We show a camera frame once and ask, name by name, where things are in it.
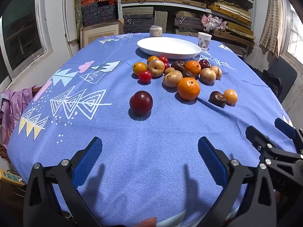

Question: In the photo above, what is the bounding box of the white leaning board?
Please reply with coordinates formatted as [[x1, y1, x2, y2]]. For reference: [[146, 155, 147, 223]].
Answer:
[[62, 0, 80, 57]]

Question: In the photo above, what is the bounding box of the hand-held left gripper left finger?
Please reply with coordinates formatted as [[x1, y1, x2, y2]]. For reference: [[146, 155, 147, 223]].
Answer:
[[23, 137, 105, 227]]

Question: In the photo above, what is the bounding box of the floral paper cup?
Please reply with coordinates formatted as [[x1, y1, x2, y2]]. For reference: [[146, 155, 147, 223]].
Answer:
[[198, 32, 212, 51]]

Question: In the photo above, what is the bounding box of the white framed window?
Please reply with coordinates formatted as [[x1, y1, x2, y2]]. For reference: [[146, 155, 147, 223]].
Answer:
[[0, 0, 54, 81]]

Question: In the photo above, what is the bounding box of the large dark red plum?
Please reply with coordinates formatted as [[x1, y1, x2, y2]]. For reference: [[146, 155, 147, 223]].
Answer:
[[129, 90, 153, 116]]

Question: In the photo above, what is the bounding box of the stack of yellow flat boxes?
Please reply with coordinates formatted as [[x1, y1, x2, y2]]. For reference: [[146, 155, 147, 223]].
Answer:
[[208, 1, 256, 45]]

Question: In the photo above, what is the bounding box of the black bag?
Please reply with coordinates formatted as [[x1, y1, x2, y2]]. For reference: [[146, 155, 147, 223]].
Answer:
[[254, 67, 283, 97]]

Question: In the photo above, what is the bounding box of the grey woven upright box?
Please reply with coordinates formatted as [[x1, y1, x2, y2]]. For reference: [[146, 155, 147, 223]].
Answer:
[[154, 11, 168, 33]]

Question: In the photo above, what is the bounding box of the white metal storage shelf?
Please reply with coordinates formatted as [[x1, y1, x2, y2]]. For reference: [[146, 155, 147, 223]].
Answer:
[[117, 0, 257, 43]]

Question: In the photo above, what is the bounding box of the black chair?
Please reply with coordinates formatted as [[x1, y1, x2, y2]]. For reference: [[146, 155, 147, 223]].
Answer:
[[267, 57, 297, 103]]

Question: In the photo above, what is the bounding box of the white oval plate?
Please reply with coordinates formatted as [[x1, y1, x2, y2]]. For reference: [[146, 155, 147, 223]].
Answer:
[[137, 37, 201, 60]]

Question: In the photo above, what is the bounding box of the green patterned board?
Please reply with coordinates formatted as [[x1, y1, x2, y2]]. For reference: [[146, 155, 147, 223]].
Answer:
[[74, 0, 84, 40]]

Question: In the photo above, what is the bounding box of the person's right hand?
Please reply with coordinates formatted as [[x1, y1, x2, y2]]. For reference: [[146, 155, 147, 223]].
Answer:
[[274, 190, 283, 207]]

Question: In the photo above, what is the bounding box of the large orange mandarin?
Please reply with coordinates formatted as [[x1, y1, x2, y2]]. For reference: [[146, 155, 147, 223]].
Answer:
[[177, 78, 201, 101]]

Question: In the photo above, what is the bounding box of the stack of grey flat boxes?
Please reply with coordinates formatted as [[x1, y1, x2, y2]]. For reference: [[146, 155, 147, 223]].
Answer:
[[123, 7, 154, 33]]

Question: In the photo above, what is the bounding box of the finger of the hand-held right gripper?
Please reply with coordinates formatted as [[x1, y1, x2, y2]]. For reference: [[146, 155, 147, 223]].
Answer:
[[274, 118, 303, 155], [246, 126, 286, 164]]

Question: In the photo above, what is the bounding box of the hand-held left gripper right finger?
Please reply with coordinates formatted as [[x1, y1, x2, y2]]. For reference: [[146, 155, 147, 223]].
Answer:
[[198, 136, 278, 227]]

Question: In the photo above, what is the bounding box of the brick patterned curtain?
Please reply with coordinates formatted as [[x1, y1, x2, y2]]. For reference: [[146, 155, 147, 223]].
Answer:
[[259, 0, 288, 58]]

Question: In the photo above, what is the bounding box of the yellow power strip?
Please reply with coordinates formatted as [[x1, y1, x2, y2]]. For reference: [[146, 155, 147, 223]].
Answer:
[[0, 169, 25, 186]]

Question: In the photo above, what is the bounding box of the beige framed picture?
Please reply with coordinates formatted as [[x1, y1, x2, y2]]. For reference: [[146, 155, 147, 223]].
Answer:
[[80, 19, 124, 49]]

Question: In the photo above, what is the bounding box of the bright side window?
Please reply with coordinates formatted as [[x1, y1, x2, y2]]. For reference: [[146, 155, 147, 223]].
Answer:
[[282, 0, 303, 64]]

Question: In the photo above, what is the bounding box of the stack of dark brown boxes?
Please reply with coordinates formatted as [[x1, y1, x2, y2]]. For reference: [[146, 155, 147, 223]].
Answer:
[[175, 11, 204, 32]]

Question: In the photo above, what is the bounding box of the blue printed tablecloth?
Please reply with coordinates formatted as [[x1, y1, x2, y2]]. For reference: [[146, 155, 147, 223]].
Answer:
[[7, 33, 296, 227]]

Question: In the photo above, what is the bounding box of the pink crumpled cloth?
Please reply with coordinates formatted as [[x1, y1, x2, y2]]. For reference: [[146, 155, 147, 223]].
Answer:
[[201, 14, 228, 32]]

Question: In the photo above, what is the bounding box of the pale drink can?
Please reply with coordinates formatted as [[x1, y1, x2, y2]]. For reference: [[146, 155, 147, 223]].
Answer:
[[150, 25, 163, 38]]

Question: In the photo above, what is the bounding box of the stack of dark blue boxes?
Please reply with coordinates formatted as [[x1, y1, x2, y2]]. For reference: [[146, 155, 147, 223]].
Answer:
[[82, 0, 117, 26]]

